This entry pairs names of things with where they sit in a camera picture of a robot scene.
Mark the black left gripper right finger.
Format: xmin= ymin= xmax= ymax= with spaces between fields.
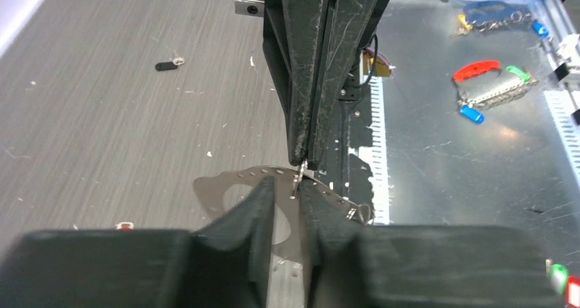
xmin=299 ymin=180 xmax=564 ymax=307

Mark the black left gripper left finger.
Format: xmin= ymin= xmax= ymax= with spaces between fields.
xmin=1 ymin=177 xmax=276 ymax=307

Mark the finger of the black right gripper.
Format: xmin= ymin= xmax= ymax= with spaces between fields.
xmin=310 ymin=0 xmax=390 ymax=166
xmin=263 ymin=0 xmax=328 ymax=161

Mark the silver perforated keyring plate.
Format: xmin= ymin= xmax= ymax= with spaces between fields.
xmin=193 ymin=165 xmax=375 ymax=308

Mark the silver key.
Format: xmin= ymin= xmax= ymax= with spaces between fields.
xmin=290 ymin=159 xmax=308 ymax=200

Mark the red key tag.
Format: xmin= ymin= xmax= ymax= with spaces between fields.
xmin=116 ymin=222 xmax=134 ymax=231

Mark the black key tag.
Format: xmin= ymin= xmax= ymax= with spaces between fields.
xmin=155 ymin=57 xmax=185 ymax=71

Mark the blue key tag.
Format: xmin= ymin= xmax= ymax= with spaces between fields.
xmin=459 ymin=105 xmax=485 ymax=125

